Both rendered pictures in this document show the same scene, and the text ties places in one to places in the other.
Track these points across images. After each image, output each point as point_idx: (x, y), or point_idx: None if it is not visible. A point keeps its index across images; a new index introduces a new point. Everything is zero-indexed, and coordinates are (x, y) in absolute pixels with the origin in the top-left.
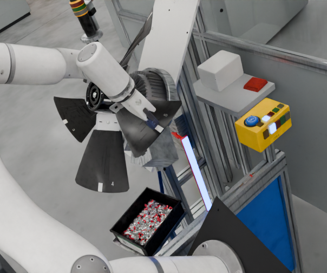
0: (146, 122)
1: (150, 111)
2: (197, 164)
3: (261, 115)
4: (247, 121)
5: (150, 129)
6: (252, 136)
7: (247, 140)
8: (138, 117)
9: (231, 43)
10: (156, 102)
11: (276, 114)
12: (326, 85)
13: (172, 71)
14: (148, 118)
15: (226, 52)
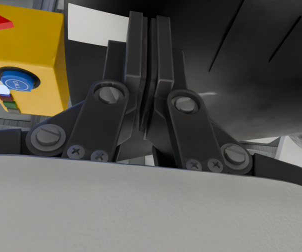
0: (128, 78)
1: (258, 103)
2: None
3: (23, 92)
4: (19, 80)
5: (177, 7)
6: None
7: (24, 25)
8: (93, 184)
9: (251, 153)
10: (255, 135)
11: None
12: None
13: (299, 163)
14: (30, 154)
15: (255, 142)
